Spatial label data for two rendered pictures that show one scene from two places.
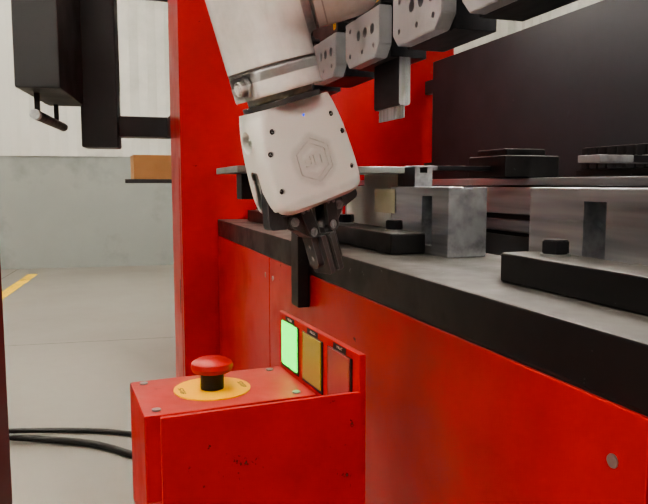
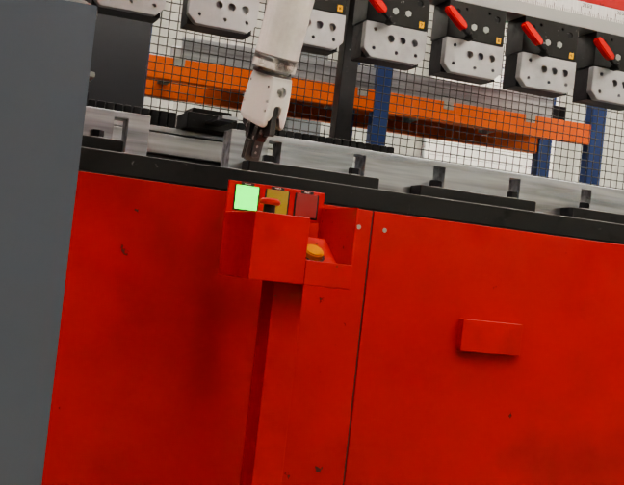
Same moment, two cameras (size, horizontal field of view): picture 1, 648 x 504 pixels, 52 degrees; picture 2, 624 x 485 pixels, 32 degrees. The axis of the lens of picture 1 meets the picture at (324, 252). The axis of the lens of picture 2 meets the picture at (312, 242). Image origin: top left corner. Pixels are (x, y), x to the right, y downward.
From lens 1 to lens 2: 2.18 m
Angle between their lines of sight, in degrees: 92
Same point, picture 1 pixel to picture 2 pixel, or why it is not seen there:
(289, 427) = (335, 218)
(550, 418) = not seen: hidden behind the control
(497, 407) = not seen: hidden behind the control
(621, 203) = (289, 143)
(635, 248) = (296, 162)
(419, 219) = (109, 132)
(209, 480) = (348, 235)
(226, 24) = (299, 38)
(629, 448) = (365, 220)
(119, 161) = not seen: outside the picture
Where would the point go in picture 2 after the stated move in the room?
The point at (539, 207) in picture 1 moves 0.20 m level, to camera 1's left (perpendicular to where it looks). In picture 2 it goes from (238, 139) to (235, 127)
